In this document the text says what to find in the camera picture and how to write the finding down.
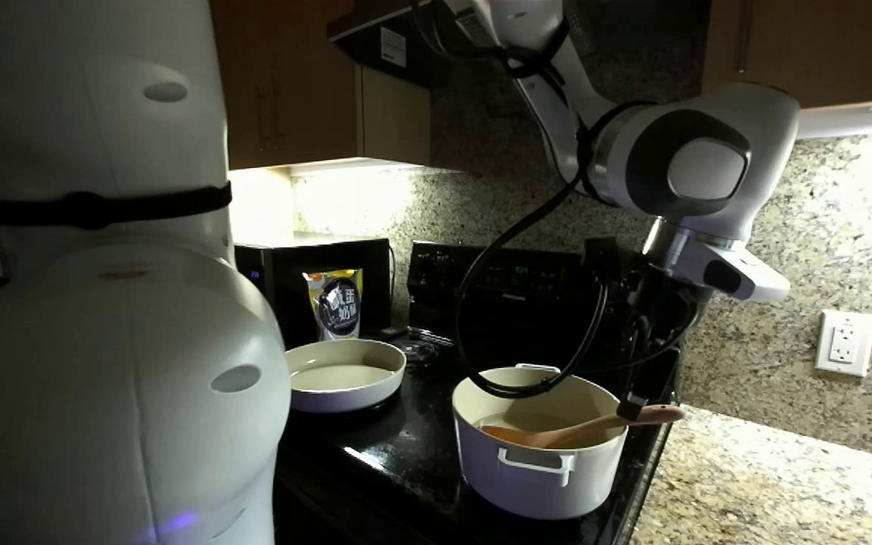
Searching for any black electric stove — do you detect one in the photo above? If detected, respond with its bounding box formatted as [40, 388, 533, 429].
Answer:
[272, 238, 696, 545]

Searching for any black countertop appliance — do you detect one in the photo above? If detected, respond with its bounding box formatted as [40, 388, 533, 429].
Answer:
[234, 237, 395, 352]

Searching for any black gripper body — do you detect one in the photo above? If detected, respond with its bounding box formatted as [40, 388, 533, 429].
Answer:
[598, 238, 705, 396]

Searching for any white shallow pan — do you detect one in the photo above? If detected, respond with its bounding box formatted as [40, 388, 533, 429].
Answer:
[282, 336, 410, 416]

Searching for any black strap on arm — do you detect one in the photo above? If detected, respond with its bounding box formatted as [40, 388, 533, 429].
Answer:
[0, 177, 236, 233]

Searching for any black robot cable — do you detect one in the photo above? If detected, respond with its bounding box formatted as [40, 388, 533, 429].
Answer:
[451, 17, 616, 401]

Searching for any white wall outlet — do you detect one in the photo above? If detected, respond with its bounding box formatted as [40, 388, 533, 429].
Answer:
[816, 305, 872, 380]

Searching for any range hood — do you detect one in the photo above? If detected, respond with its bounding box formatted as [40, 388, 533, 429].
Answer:
[323, 0, 522, 92]

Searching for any white cooking pot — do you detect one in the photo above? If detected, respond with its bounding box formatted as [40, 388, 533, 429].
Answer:
[447, 361, 632, 524]

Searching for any wooden spoon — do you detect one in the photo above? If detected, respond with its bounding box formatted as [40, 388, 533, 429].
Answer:
[479, 401, 687, 450]

